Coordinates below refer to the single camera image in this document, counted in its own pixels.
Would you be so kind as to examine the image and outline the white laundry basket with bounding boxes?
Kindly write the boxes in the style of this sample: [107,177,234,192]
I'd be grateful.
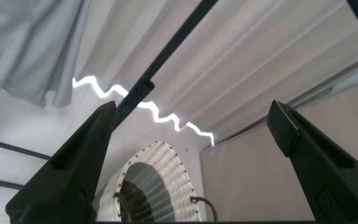
[96,141,219,222]

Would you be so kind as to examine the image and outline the pale grey shorts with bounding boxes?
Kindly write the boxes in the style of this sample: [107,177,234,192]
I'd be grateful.
[0,0,91,119]

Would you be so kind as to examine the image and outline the black clothes rack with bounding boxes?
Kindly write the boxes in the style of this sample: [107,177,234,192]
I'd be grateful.
[0,0,358,190]

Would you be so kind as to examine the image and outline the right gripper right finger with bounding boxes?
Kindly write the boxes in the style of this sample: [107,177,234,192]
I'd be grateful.
[266,100,358,223]

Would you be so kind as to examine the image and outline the white curtain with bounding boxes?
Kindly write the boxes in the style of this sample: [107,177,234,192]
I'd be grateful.
[73,0,358,147]

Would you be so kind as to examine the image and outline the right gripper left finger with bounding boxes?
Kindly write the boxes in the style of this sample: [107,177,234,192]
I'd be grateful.
[5,101,117,223]

